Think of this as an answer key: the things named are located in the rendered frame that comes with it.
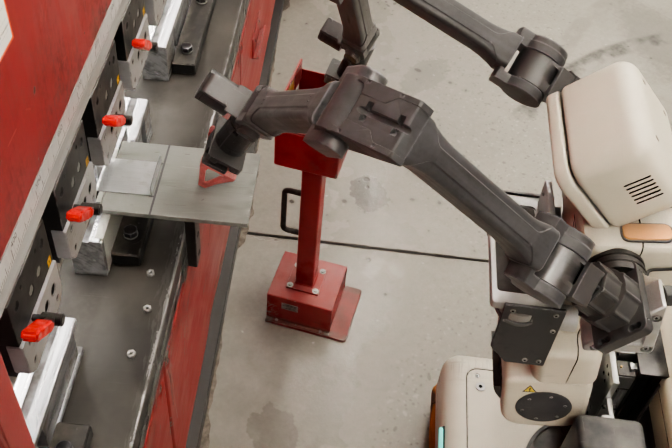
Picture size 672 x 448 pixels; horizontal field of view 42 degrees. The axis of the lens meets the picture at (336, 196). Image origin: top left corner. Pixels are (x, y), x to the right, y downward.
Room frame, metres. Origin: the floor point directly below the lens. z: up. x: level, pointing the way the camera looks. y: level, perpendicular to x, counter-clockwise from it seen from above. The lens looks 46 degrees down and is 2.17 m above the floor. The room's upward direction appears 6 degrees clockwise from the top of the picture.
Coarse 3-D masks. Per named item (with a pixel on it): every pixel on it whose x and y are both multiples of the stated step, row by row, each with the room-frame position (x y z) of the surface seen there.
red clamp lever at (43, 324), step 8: (48, 312) 0.67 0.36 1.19; (32, 320) 0.65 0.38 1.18; (40, 320) 0.63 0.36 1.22; (48, 320) 0.64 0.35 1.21; (56, 320) 0.65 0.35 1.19; (64, 320) 0.66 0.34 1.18; (32, 328) 0.61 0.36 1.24; (40, 328) 0.61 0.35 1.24; (48, 328) 0.62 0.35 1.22; (24, 336) 0.59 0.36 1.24; (32, 336) 0.59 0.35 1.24; (40, 336) 0.60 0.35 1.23
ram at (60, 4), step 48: (48, 0) 0.93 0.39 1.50; (96, 0) 1.10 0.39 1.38; (48, 48) 0.90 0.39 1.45; (0, 96) 0.74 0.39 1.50; (48, 96) 0.86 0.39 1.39; (0, 144) 0.71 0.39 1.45; (48, 144) 0.83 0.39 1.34; (0, 192) 0.68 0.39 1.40; (48, 192) 0.80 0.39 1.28; (0, 240) 0.65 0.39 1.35
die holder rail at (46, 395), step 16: (64, 336) 0.77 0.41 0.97; (48, 352) 0.74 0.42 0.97; (64, 352) 0.75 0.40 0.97; (80, 352) 0.80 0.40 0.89; (48, 368) 0.71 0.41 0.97; (64, 368) 0.74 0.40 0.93; (16, 384) 0.68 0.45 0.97; (32, 384) 0.69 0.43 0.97; (48, 384) 0.69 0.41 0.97; (64, 384) 0.72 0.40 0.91; (32, 400) 0.66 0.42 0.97; (48, 400) 0.66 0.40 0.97; (64, 400) 0.71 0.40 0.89; (32, 416) 0.63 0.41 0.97; (48, 416) 0.65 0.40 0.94; (32, 432) 0.61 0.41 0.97; (48, 432) 0.64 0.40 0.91
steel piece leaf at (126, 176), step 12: (108, 168) 1.12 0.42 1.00; (120, 168) 1.13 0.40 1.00; (132, 168) 1.13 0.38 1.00; (144, 168) 1.13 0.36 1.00; (156, 168) 1.11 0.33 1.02; (108, 180) 1.09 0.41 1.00; (120, 180) 1.09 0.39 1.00; (132, 180) 1.10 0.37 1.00; (144, 180) 1.10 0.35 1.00; (120, 192) 1.07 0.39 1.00; (132, 192) 1.07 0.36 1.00; (144, 192) 1.07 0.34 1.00
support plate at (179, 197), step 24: (144, 144) 1.20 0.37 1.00; (168, 168) 1.14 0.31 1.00; (192, 168) 1.15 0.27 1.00; (168, 192) 1.08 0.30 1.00; (192, 192) 1.09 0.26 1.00; (216, 192) 1.09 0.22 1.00; (240, 192) 1.10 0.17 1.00; (144, 216) 1.02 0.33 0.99; (168, 216) 1.02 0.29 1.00; (192, 216) 1.03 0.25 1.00; (216, 216) 1.03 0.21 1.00; (240, 216) 1.04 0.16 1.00
